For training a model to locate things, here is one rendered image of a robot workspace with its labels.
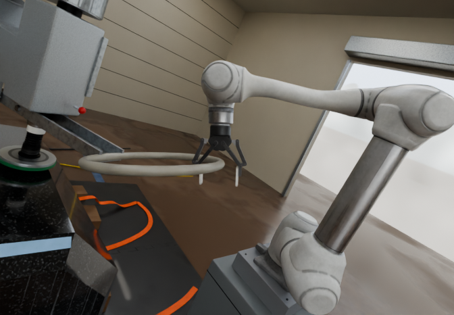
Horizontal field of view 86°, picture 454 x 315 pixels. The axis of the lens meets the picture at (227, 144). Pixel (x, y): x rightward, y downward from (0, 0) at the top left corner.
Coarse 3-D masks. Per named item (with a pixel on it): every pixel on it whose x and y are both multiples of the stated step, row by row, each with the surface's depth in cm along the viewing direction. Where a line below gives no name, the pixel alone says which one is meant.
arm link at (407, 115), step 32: (384, 96) 73; (416, 96) 62; (448, 96) 59; (384, 128) 68; (416, 128) 62; (448, 128) 61; (384, 160) 69; (352, 192) 73; (320, 224) 80; (352, 224) 73; (288, 256) 85; (320, 256) 75; (288, 288) 79; (320, 288) 71
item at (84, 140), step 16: (0, 96) 111; (16, 112) 107; (32, 112) 103; (48, 128) 100; (64, 128) 98; (80, 128) 109; (80, 144) 94; (96, 144) 106; (112, 144) 102; (112, 160) 98
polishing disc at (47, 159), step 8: (0, 152) 107; (8, 152) 109; (16, 152) 112; (40, 152) 120; (48, 152) 124; (8, 160) 104; (16, 160) 106; (24, 160) 108; (32, 160) 111; (40, 160) 114; (48, 160) 116
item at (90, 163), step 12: (84, 156) 81; (96, 156) 88; (108, 156) 94; (120, 156) 100; (132, 156) 104; (144, 156) 107; (156, 156) 109; (168, 156) 110; (180, 156) 109; (192, 156) 108; (84, 168) 69; (96, 168) 66; (108, 168) 65; (120, 168) 64; (132, 168) 64; (144, 168) 64; (156, 168) 65; (168, 168) 66; (180, 168) 68; (192, 168) 70; (204, 168) 72; (216, 168) 78
